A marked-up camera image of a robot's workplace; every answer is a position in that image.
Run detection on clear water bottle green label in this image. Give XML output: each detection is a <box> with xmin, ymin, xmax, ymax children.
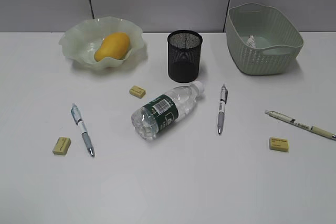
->
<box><xmin>131</xmin><ymin>81</ymin><xmax>205</xmax><ymax>141</ymax></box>

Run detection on yellow mango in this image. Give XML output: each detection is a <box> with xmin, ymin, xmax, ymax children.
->
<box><xmin>94</xmin><ymin>32</ymin><xmax>130</xmax><ymax>62</ymax></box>

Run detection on blue clip white pen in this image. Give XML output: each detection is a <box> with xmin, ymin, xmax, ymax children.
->
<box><xmin>71</xmin><ymin>103</ymin><xmax>95</xmax><ymax>157</ymax></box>

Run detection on waste paper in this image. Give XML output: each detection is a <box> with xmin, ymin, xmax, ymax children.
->
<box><xmin>246</xmin><ymin>35</ymin><xmax>257</xmax><ymax>49</ymax></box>

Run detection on beige grip pen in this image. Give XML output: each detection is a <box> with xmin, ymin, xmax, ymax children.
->
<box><xmin>265</xmin><ymin>110</ymin><xmax>335</xmax><ymax>141</ymax></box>

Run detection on middle yellow eraser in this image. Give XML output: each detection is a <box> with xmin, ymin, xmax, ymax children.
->
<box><xmin>129</xmin><ymin>86</ymin><xmax>146</xmax><ymax>99</ymax></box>

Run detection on yellow eraser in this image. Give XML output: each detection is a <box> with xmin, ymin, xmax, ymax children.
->
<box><xmin>269</xmin><ymin>137</ymin><xmax>289</xmax><ymax>152</ymax></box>
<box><xmin>52</xmin><ymin>137</ymin><xmax>71</xmax><ymax>156</ymax></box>
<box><xmin>129</xmin><ymin>86</ymin><xmax>146</xmax><ymax>99</ymax></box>

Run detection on black mesh pen holder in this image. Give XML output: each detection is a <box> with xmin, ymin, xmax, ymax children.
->
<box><xmin>167</xmin><ymin>30</ymin><xmax>203</xmax><ymax>83</ymax></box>

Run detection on grey grip pen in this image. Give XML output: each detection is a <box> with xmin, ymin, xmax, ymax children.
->
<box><xmin>217</xmin><ymin>84</ymin><xmax>228</xmax><ymax>135</ymax></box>

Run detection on pale green wavy plate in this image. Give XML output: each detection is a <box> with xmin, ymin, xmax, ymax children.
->
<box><xmin>59</xmin><ymin>16</ymin><xmax>146</xmax><ymax>71</ymax></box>

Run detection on left yellow eraser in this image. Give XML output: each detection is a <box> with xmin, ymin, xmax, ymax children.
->
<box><xmin>52</xmin><ymin>137</ymin><xmax>71</xmax><ymax>156</ymax></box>

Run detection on right yellow eraser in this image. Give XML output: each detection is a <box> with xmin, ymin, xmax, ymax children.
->
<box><xmin>269</xmin><ymin>137</ymin><xmax>289</xmax><ymax>152</ymax></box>

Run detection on green woven plastic basket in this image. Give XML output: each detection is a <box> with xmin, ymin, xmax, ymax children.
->
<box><xmin>226</xmin><ymin>3</ymin><xmax>304</xmax><ymax>76</ymax></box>

